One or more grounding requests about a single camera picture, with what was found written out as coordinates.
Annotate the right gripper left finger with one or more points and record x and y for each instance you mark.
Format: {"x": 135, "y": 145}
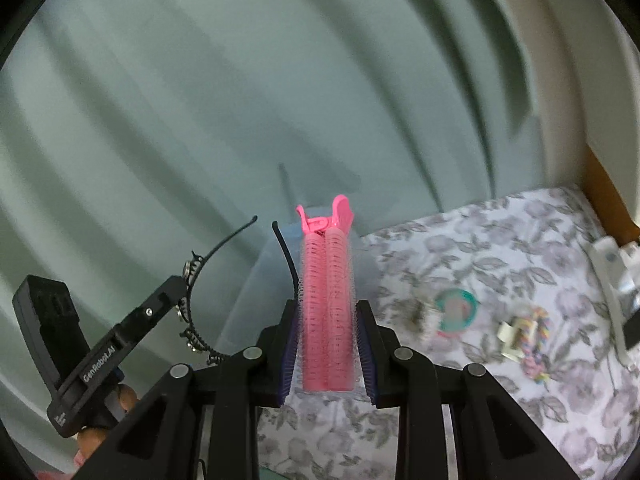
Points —
{"x": 203, "y": 423}

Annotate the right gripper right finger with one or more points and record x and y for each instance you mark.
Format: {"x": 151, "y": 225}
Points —
{"x": 493, "y": 436}

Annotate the beige claw hair clip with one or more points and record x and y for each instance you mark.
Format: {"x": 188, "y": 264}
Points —
{"x": 517, "y": 338}

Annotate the teal ring pack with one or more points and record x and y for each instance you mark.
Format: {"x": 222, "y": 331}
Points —
{"x": 458, "y": 308}

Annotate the cotton swab bag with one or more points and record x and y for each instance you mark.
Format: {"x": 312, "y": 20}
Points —
{"x": 422, "y": 318}

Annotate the pink hair roller clip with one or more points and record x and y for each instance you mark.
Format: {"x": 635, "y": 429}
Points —
{"x": 327, "y": 301}

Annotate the person left hand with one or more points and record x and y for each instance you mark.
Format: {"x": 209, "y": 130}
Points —
{"x": 118, "y": 403}

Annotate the floral blanket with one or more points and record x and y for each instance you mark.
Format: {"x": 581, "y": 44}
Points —
{"x": 522, "y": 256}

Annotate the clear plastic storage bin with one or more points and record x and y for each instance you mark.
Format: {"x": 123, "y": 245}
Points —
{"x": 269, "y": 286}

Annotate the white power strip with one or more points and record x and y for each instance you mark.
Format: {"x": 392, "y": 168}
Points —
{"x": 617, "y": 270}

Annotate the green curtain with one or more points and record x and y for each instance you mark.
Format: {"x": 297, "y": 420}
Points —
{"x": 135, "y": 132}

